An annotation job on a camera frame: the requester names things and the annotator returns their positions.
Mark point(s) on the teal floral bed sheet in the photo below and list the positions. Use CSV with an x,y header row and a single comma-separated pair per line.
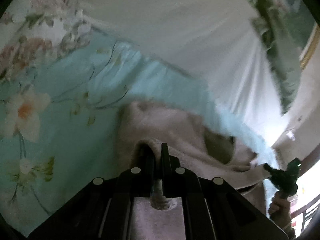
x,y
59,123

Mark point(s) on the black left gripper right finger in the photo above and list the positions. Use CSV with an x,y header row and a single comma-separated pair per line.
x,y
177,181

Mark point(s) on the white striped blanket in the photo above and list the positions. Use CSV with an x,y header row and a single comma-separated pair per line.
x,y
212,40

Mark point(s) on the right hand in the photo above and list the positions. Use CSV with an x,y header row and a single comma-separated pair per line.
x,y
279,210

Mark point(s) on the brown wooden window frame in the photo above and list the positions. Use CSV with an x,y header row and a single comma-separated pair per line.
x,y
310,161

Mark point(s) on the green floral pillow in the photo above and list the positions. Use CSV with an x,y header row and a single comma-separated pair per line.
x,y
285,28

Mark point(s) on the mauve knit garment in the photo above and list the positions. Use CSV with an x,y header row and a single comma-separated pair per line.
x,y
206,153

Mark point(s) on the gold framed picture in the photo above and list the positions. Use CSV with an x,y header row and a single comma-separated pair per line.
x,y
310,47

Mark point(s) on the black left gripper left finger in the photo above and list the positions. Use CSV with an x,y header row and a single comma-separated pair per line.
x,y
138,180

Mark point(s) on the pink floral quilt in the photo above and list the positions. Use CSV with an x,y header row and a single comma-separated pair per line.
x,y
34,32

